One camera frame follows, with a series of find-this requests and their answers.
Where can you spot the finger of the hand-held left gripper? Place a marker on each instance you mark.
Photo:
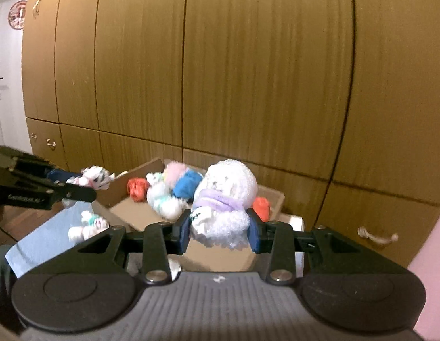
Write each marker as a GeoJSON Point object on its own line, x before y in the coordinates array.
{"type": "Point", "coordinates": [78, 193]}
{"type": "Point", "coordinates": [62, 176]}

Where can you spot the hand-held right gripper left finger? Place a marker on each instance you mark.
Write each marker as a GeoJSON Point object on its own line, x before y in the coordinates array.
{"type": "Point", "coordinates": [182, 229]}

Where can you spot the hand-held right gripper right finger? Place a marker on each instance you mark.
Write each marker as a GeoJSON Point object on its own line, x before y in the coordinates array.
{"type": "Point", "coordinates": [254, 234]}

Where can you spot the white dark-print sock roll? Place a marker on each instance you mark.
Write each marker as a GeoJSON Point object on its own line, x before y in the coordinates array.
{"type": "Point", "coordinates": [95, 177]}

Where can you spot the red sock roll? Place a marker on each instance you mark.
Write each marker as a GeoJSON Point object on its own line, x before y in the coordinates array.
{"type": "Point", "coordinates": [260, 207]}
{"type": "Point", "coordinates": [137, 190]}

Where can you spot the white teal purple sock roll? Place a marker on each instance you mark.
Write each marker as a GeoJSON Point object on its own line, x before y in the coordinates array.
{"type": "Point", "coordinates": [87, 229]}

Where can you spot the blue sock roll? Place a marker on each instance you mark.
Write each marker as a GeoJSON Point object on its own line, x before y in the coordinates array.
{"type": "Point", "coordinates": [186, 184]}

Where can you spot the shallow cardboard box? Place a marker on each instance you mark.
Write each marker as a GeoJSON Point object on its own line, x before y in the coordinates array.
{"type": "Point", "coordinates": [135, 213]}

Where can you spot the white fluffy sock purple band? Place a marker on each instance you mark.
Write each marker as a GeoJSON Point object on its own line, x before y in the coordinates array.
{"type": "Point", "coordinates": [223, 191]}

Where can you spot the pink fluffy sock roll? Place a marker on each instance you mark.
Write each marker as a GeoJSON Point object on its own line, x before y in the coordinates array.
{"type": "Point", "coordinates": [175, 172]}

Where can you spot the blue towel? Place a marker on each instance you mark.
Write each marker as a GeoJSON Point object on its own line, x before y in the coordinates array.
{"type": "Point", "coordinates": [49, 241]}

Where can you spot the white door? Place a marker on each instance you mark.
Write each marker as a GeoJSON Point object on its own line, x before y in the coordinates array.
{"type": "Point", "coordinates": [10, 78]}

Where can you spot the round red door sticker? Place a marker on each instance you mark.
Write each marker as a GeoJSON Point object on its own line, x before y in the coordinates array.
{"type": "Point", "coordinates": [17, 15]}

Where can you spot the wooden wardrobe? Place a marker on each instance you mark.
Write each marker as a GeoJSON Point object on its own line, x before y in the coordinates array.
{"type": "Point", "coordinates": [259, 60]}

